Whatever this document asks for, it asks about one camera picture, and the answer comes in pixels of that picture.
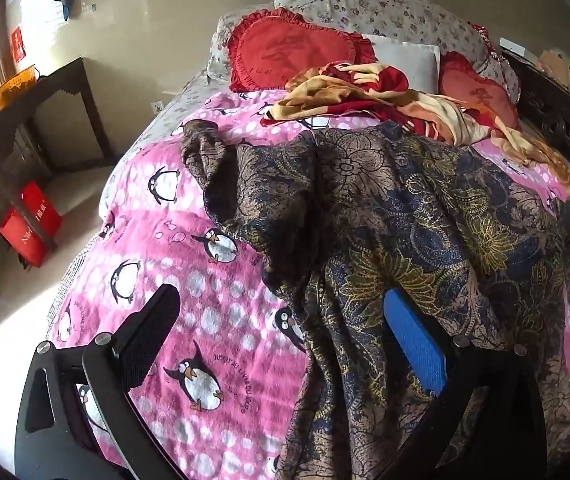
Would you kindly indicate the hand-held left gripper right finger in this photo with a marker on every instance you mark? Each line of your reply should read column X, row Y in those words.
column 412, row 340

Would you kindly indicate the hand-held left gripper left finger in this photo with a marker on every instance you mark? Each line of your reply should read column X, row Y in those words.
column 147, row 330

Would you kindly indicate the dark floral patterned garment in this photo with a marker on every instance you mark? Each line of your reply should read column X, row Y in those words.
column 390, row 210

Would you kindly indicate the pink penguin print blanket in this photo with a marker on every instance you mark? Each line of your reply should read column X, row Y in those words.
column 175, row 240

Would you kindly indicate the dark carved wooden headboard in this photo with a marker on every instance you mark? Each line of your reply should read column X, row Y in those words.
column 555, row 120

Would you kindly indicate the small red heart pillow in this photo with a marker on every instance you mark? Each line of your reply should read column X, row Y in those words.
column 475, row 95

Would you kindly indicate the white pillow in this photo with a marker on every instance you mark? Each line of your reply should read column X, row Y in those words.
column 405, row 60

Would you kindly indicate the dark wooden table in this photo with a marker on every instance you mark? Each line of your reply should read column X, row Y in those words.
column 60, row 95

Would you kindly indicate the red and yellow blanket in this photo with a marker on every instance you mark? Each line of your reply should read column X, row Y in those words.
column 345, row 90

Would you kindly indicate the orange plastic basket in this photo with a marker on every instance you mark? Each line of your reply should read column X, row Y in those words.
column 12, row 90

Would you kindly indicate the long floral pillow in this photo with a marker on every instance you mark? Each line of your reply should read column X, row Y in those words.
column 390, row 15

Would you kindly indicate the large red heart pillow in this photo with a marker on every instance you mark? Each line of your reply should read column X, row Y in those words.
column 285, row 50

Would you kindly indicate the white wall outlet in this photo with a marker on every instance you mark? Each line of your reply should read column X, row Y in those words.
column 157, row 106

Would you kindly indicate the red wall sign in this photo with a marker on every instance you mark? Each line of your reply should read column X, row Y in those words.
column 18, row 45

